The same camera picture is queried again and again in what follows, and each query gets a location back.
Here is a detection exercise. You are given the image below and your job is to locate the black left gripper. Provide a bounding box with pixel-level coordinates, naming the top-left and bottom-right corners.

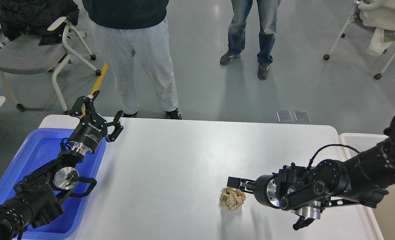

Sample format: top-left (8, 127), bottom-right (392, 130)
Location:
top-left (68, 90), bottom-right (124, 155)

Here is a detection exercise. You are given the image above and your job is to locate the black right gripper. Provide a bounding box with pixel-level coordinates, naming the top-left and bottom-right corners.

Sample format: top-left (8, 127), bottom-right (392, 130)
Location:
top-left (226, 175), bottom-right (280, 209)

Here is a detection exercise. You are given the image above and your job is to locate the brown paper ball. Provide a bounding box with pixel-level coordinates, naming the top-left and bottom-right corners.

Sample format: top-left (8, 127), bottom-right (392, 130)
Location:
top-left (220, 187), bottom-right (246, 211)

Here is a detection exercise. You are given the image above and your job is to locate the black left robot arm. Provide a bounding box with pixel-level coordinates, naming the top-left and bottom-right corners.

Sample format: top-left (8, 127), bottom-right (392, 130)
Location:
top-left (0, 90), bottom-right (124, 240)

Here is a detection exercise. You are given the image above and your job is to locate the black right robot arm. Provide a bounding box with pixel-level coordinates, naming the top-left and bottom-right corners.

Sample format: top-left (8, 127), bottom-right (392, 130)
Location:
top-left (227, 115), bottom-right (395, 230)

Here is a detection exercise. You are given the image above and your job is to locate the yellow floor tape strip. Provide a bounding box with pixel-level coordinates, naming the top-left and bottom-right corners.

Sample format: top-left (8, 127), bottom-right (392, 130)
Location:
top-left (82, 62), bottom-right (108, 116)

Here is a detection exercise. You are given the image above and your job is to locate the blue plastic bin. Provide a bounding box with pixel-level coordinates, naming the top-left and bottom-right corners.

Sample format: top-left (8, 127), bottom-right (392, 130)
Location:
top-left (0, 128), bottom-right (88, 240)

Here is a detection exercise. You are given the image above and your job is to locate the left metal floor plate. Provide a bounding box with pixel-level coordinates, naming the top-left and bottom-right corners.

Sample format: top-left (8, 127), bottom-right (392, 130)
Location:
top-left (276, 111), bottom-right (293, 122)

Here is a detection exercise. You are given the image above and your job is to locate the metal floor plate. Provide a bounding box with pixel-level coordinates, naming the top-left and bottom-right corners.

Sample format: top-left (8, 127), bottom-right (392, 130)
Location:
top-left (294, 111), bottom-right (311, 122)
top-left (276, 111), bottom-right (293, 122)

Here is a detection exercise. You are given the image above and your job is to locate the right metal floor plate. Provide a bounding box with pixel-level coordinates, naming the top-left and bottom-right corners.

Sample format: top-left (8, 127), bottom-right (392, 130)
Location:
top-left (294, 111), bottom-right (311, 122)

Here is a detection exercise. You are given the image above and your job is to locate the person in grey sweatpants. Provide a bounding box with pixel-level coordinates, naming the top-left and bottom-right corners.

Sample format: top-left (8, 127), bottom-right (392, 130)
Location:
top-left (82, 0), bottom-right (182, 120)

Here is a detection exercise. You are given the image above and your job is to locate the black jacket on chair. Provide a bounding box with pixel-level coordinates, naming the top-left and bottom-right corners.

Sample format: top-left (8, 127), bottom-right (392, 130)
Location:
top-left (0, 0), bottom-right (79, 46)

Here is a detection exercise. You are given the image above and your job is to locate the beige plastic bin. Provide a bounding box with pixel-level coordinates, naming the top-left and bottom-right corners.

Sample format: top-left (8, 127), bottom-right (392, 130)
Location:
top-left (339, 133), bottom-right (395, 240)

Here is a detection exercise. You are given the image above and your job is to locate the person in blue jeans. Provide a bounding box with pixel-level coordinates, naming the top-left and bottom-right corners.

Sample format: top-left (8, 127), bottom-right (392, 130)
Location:
top-left (219, 0), bottom-right (282, 80)

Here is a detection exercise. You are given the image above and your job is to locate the cream garment on chair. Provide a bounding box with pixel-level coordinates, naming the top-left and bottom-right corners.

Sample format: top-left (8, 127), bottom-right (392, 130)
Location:
top-left (357, 0), bottom-right (395, 56)

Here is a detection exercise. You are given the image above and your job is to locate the grey chair with white frame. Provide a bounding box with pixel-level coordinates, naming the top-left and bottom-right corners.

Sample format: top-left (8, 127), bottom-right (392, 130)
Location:
top-left (0, 16), bottom-right (102, 112)

